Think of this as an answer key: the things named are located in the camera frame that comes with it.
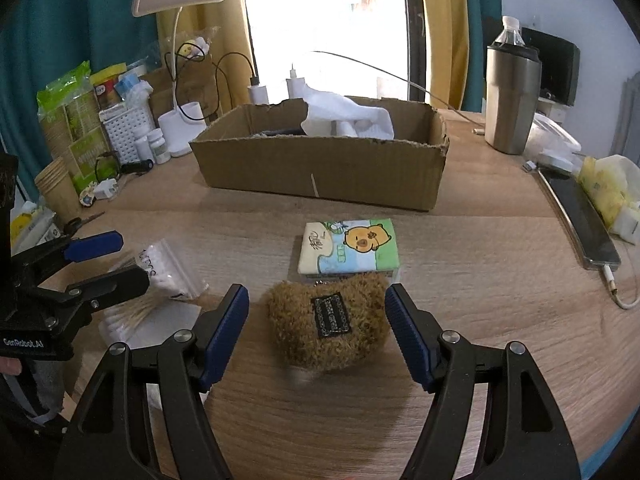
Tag red and yellow can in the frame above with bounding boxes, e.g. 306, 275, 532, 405
90, 64, 128, 111

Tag white phone cable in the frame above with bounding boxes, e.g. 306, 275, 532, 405
602, 264, 640, 311

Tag blue and white packets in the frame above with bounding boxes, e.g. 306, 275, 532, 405
116, 71, 153, 108

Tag black charging cable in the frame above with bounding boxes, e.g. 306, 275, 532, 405
212, 51, 258, 121

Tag scissors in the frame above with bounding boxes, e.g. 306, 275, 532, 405
62, 211, 107, 236

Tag cardboard box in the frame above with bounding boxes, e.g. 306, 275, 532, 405
189, 96, 450, 212

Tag brown plush pouch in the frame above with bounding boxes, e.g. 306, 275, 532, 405
265, 272, 393, 376

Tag black phone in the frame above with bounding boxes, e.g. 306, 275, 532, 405
537, 167, 622, 271

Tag wide teal curtain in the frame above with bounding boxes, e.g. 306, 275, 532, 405
0, 0, 166, 201

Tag stack of brown paper cups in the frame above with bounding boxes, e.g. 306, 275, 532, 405
34, 156, 83, 223

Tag white plastic container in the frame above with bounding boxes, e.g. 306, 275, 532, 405
522, 112, 583, 171

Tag cartoon print tissue pack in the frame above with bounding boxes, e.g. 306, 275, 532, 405
296, 217, 402, 281

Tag clear water bottle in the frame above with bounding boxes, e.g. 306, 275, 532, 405
492, 15, 526, 51

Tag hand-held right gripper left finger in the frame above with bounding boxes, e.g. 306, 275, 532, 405
54, 283, 250, 480

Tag white cloth towel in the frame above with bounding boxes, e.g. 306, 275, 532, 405
300, 85, 396, 141

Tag cotton swab bag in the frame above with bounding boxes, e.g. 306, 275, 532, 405
98, 239, 210, 351

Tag white perforated basket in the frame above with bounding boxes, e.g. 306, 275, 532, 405
98, 101, 153, 166

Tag plastic bag with yellow toy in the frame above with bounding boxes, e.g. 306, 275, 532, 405
160, 27, 221, 68

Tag grey knit gloves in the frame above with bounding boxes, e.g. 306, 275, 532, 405
250, 127, 306, 138

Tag dark door frame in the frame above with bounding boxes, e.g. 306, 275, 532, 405
400, 0, 431, 103

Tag white charger with black cable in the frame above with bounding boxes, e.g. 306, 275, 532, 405
247, 76, 271, 107

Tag grey padded headboard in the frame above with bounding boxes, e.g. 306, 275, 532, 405
622, 72, 640, 131

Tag black strap loop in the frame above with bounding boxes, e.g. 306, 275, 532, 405
94, 151, 122, 181

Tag black monitor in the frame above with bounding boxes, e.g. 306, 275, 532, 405
520, 27, 581, 107

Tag white wipes package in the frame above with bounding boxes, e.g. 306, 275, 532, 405
10, 202, 63, 256

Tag white cabinet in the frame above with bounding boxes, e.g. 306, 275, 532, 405
537, 97, 568, 123

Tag stainless steel tumbler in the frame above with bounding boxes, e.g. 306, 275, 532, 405
485, 44, 543, 156

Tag narrow teal curtain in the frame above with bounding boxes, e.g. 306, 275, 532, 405
460, 0, 503, 113

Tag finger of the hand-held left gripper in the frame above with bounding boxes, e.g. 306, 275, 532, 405
12, 230, 125, 281
30, 265, 151, 322

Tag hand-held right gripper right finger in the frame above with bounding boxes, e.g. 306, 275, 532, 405
384, 283, 581, 480

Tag wide yellow curtain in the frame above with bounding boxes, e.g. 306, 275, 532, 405
152, 0, 256, 106

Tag narrow yellow curtain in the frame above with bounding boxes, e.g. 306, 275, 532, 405
417, 0, 471, 111

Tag green paper cup package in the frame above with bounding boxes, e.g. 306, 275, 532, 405
36, 61, 113, 196

